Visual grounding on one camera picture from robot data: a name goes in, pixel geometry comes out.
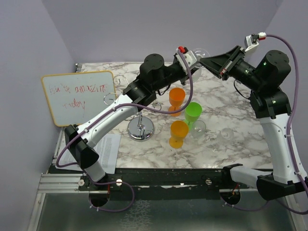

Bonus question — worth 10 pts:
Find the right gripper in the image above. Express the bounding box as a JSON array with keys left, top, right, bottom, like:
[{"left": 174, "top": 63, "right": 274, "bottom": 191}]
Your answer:
[{"left": 199, "top": 45, "right": 264, "bottom": 91}]

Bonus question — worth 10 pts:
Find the yellow framed whiteboard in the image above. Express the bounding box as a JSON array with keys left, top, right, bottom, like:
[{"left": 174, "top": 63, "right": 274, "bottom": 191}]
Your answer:
[{"left": 41, "top": 71, "right": 116, "bottom": 127}]

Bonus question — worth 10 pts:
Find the orange wine glass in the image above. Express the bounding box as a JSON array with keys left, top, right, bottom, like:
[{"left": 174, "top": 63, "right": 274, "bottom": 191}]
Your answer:
[
  {"left": 169, "top": 120, "right": 189, "bottom": 149},
  {"left": 168, "top": 88, "right": 186, "bottom": 112}
]

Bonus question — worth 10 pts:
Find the black base frame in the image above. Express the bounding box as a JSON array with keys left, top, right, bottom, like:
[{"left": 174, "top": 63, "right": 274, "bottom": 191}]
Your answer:
[{"left": 48, "top": 165, "right": 277, "bottom": 202}]

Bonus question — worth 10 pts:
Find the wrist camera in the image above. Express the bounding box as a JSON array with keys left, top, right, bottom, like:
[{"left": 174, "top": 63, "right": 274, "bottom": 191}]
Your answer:
[
  {"left": 244, "top": 32, "right": 267, "bottom": 54},
  {"left": 175, "top": 46, "right": 198, "bottom": 74}
]

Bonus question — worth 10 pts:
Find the chrome wine glass rack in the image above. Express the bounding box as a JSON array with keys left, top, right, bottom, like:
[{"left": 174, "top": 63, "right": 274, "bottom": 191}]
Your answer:
[{"left": 103, "top": 75, "right": 162, "bottom": 142}]

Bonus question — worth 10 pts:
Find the printed paper sheet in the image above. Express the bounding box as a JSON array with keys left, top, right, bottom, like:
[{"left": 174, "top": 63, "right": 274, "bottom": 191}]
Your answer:
[{"left": 56, "top": 134, "right": 121, "bottom": 174}]

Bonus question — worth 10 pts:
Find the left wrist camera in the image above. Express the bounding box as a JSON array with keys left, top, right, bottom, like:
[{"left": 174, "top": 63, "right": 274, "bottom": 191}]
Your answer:
[{"left": 175, "top": 46, "right": 198, "bottom": 74}]

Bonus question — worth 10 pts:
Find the orange wine glass front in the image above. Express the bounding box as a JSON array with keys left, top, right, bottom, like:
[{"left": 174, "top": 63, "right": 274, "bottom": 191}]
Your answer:
[{"left": 169, "top": 120, "right": 189, "bottom": 149}]

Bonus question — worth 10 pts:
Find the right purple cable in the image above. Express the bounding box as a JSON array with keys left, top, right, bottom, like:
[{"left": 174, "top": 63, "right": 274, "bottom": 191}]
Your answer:
[{"left": 220, "top": 35, "right": 308, "bottom": 215}]

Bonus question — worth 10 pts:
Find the green wine glass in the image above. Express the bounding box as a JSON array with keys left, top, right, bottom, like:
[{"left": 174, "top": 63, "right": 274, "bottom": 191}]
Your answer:
[{"left": 184, "top": 102, "right": 202, "bottom": 130}]

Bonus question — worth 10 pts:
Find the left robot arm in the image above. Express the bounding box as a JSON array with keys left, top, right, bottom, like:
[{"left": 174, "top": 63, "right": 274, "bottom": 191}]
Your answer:
[{"left": 64, "top": 51, "right": 198, "bottom": 190}]

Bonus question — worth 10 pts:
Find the aluminium rail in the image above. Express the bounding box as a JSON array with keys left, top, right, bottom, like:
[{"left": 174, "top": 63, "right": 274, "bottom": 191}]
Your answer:
[{"left": 37, "top": 174, "right": 108, "bottom": 194}]

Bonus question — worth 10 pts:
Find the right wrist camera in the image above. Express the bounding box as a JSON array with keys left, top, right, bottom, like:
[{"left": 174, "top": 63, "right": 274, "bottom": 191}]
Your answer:
[{"left": 244, "top": 32, "right": 267, "bottom": 54}]

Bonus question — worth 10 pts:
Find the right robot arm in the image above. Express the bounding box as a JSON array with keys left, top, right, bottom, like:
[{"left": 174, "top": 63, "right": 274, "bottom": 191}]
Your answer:
[{"left": 199, "top": 46, "right": 308, "bottom": 201}]

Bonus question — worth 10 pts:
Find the clear wine glass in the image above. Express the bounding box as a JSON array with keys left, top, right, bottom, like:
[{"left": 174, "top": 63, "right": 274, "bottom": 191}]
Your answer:
[
  {"left": 212, "top": 128, "right": 234, "bottom": 153},
  {"left": 192, "top": 48, "right": 210, "bottom": 82}
]

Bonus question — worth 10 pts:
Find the clear glass centre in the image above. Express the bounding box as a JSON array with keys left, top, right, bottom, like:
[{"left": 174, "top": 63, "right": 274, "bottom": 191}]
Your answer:
[{"left": 190, "top": 120, "right": 206, "bottom": 140}]

